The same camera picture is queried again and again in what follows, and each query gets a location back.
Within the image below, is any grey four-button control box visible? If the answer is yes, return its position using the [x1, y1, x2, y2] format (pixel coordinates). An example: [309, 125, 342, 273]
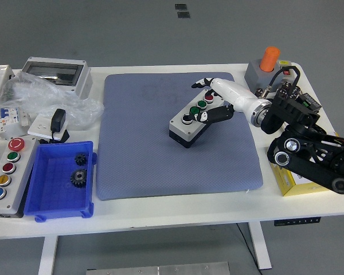
[168, 88, 227, 149]

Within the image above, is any black power adapter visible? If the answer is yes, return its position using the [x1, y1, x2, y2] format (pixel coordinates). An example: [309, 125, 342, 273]
[49, 108, 67, 134]

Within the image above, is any small black gear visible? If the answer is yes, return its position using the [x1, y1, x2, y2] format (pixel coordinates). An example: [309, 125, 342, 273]
[74, 152, 88, 166]

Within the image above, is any white circuit breaker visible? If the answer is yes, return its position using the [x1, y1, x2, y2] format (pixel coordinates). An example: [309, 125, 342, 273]
[0, 106, 31, 135]

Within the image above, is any grey base block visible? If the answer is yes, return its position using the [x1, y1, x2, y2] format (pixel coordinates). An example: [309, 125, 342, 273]
[244, 58, 284, 94]

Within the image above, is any white metal box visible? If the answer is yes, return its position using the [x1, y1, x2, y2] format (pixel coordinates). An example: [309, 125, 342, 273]
[0, 64, 15, 115]

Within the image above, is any black cable under table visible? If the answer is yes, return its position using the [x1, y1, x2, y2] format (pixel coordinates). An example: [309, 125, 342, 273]
[236, 223, 261, 275]

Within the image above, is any white power socket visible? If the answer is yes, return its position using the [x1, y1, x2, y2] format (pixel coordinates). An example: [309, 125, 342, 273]
[27, 113, 67, 138]

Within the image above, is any black adapter cord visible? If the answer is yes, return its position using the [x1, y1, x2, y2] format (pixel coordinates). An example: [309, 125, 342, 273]
[38, 129, 71, 144]

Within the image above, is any yellow cardboard box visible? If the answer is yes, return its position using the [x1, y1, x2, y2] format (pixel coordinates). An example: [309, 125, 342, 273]
[268, 133, 341, 197]

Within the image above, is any orange cylinder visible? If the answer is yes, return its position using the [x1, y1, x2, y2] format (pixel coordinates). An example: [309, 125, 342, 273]
[260, 46, 281, 72]

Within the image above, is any grey five-button control box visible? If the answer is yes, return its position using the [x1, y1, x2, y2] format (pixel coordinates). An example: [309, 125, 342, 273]
[0, 136, 40, 219]

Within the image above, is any black table control panel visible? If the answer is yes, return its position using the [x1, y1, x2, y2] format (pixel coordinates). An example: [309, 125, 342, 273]
[273, 217, 322, 227]

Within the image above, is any clear plastic bag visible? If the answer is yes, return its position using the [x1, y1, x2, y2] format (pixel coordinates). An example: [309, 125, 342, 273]
[0, 70, 105, 127]

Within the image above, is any white table leg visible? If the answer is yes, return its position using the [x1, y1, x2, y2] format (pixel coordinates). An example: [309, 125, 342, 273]
[37, 236, 60, 275]
[248, 222, 273, 270]

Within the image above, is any blue-grey padded mat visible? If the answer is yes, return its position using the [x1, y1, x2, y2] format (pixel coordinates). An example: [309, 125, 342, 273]
[96, 72, 264, 201]

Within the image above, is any black module with green terminal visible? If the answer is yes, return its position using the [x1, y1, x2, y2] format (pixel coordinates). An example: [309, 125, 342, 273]
[299, 92, 322, 113]

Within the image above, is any yellow switch with red button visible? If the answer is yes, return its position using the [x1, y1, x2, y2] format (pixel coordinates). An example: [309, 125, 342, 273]
[277, 60, 294, 77]

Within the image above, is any blue plastic bin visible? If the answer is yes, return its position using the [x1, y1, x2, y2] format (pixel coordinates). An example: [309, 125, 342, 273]
[23, 140, 97, 223]

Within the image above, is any grey enclosure with clear lid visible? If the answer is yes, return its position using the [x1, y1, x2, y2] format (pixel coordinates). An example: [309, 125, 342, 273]
[20, 56, 93, 100]

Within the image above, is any large black gear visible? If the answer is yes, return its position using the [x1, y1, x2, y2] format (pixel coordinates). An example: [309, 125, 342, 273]
[70, 168, 88, 188]

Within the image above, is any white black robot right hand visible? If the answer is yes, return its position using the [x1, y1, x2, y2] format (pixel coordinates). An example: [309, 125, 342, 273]
[191, 76, 260, 126]

